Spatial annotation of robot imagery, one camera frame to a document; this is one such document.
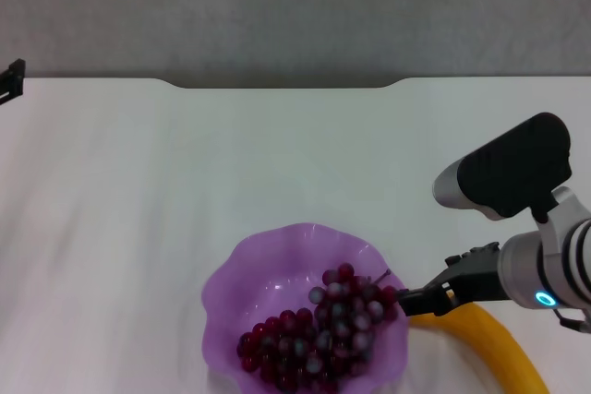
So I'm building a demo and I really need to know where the yellow plastic banana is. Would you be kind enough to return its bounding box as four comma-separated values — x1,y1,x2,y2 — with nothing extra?
408,304,550,394

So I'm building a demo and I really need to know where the dark red grape bunch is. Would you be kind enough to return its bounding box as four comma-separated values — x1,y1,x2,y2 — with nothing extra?
235,263,401,394

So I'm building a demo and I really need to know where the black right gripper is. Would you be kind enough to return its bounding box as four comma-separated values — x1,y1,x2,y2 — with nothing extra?
397,241,509,317

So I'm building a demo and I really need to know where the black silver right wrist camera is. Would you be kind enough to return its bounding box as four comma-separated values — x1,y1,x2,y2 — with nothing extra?
432,112,573,221

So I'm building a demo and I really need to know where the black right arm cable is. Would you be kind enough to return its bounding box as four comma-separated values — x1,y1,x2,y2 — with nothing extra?
552,306,591,335

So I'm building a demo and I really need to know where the purple wavy plastic plate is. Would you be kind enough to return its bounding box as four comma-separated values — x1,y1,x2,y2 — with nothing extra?
200,221,412,394

